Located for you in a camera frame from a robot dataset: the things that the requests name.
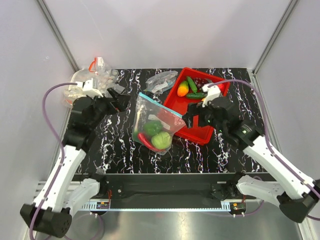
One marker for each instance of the purple grape bunch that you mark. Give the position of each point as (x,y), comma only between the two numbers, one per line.
(200,82)

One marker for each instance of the red chili pepper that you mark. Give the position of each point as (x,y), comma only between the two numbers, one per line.
(143,139)

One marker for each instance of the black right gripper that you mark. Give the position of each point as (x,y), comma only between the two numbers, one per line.
(200,110)

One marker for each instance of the dark green cucumber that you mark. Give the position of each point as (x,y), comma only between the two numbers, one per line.
(196,96)

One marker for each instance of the pale green cabbage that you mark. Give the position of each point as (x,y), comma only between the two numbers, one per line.
(162,140)

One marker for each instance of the white slotted cable duct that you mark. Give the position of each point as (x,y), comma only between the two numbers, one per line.
(149,206)

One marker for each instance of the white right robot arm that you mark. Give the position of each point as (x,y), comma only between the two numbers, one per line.
(294,193)

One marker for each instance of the green bell pepper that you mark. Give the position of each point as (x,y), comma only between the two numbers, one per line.
(152,127)

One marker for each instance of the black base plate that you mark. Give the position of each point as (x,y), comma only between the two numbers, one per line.
(129,186)

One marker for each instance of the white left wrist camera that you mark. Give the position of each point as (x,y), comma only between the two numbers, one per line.
(88,88)

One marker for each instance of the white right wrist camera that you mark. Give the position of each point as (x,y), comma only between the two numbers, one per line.
(212,92)

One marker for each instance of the clear blue zip bag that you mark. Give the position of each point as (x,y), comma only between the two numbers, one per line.
(171,120)

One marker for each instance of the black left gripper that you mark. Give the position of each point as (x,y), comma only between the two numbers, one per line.
(120,102)

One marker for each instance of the clear zip bag with label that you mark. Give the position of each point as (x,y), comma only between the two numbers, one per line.
(161,82)

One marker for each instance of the aluminium frame rail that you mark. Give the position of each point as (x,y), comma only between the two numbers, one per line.
(267,191)

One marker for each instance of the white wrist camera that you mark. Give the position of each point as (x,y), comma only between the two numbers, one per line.
(88,88)
(212,92)

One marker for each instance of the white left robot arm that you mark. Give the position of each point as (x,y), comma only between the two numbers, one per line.
(52,211)

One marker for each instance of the small green cucumber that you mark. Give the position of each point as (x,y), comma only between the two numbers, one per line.
(192,84)

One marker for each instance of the yellow orange mango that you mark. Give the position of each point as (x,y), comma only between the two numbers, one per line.
(183,88)

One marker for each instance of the large bag of chips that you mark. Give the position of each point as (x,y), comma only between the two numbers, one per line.
(100,71)

